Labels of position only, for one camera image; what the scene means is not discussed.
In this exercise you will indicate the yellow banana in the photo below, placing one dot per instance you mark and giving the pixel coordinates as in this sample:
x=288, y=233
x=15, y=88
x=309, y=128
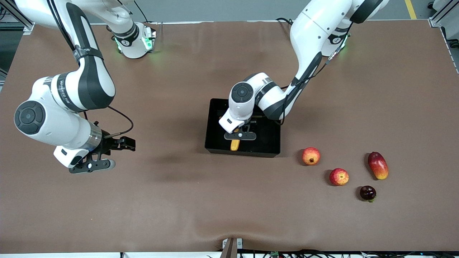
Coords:
x=235, y=145

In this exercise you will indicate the red pomegranate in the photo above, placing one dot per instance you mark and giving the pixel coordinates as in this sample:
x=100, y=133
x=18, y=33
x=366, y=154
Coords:
x=311, y=156

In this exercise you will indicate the red yellow mango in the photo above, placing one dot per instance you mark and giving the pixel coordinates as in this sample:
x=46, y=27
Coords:
x=378, y=166

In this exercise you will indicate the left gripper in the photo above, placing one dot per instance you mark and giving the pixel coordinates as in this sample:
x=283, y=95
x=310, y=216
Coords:
x=254, y=126

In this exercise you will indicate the red yellow apple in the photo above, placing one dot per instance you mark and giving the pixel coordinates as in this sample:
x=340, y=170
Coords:
x=339, y=176

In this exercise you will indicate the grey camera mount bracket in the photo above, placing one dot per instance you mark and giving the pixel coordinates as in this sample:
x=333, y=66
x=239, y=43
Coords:
x=229, y=249

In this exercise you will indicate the dark purple mangosteen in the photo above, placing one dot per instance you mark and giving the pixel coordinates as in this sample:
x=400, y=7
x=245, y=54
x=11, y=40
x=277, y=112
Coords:
x=367, y=192

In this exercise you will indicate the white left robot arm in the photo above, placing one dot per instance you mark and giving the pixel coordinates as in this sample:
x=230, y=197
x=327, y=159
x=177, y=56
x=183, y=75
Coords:
x=308, y=32

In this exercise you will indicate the aluminium frame profile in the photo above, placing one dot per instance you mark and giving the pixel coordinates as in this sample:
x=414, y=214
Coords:
x=10, y=18
x=439, y=18

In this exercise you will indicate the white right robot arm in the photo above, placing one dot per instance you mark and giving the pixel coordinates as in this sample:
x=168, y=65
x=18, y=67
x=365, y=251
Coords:
x=89, y=82

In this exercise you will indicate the brown table cover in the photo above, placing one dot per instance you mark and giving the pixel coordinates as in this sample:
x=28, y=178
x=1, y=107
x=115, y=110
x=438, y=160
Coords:
x=215, y=208

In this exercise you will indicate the black plastic box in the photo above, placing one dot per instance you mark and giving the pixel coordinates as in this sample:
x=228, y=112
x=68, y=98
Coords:
x=265, y=143

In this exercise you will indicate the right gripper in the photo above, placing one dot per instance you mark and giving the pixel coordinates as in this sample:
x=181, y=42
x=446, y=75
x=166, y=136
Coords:
x=108, y=143

